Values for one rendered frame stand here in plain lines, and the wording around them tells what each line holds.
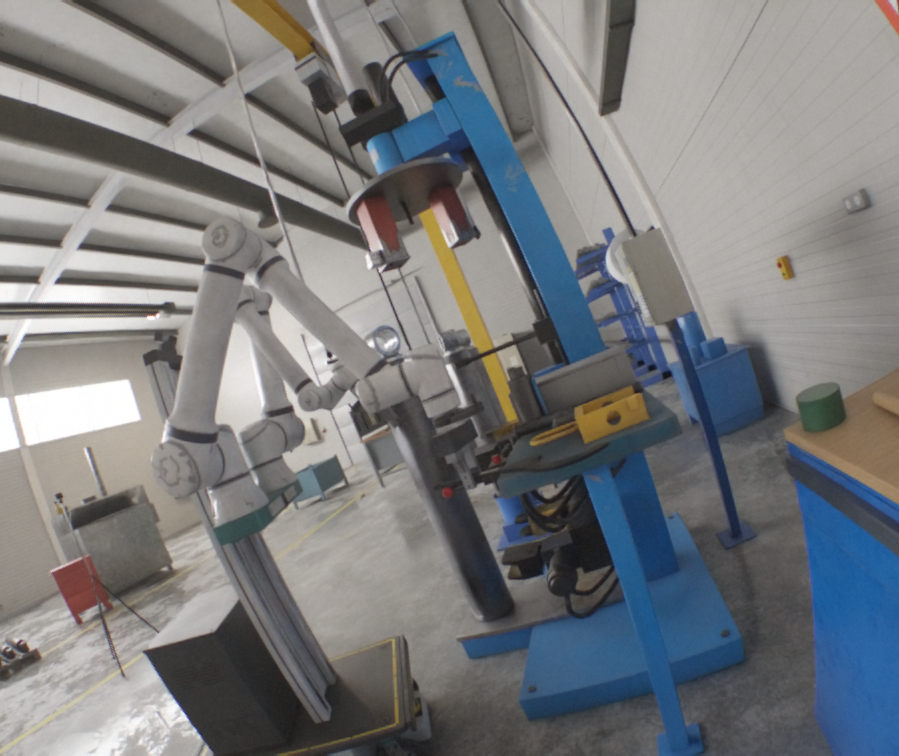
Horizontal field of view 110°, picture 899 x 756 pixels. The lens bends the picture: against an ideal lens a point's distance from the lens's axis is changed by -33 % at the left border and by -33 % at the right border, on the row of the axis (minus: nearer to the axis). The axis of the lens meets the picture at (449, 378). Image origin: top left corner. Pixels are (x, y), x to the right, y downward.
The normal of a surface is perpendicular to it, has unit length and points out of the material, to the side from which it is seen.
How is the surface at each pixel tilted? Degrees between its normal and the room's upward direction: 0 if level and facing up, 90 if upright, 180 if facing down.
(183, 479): 100
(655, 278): 90
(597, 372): 90
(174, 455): 92
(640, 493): 90
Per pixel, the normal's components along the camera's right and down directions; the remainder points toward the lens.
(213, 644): 0.13, -0.06
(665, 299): -0.26, 0.10
